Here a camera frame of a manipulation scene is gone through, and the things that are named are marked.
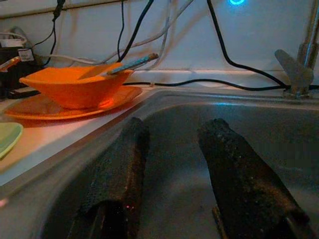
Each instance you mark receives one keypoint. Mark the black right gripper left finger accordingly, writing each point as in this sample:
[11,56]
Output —
[117,179]

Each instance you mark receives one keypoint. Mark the black battery charger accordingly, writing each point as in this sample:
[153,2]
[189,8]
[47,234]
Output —
[15,79]

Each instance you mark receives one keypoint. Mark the orange plate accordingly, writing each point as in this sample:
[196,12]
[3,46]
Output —
[30,109]

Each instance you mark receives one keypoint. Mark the stainless steel sink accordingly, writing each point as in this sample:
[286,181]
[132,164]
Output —
[179,174]

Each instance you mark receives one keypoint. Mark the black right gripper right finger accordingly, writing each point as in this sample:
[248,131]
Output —
[239,184]

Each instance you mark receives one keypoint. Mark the steel sink faucet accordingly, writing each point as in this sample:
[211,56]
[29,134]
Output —
[296,72]

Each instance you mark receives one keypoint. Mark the green plate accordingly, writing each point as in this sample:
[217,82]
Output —
[8,137]

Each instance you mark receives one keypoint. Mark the orange bowl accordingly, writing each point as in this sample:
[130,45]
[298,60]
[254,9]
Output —
[74,92]

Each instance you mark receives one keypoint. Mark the blue patterned chopstick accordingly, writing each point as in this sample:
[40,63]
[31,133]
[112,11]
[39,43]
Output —
[132,64]

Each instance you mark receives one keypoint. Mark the white power adapter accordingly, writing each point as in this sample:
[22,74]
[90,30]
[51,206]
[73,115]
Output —
[10,42]

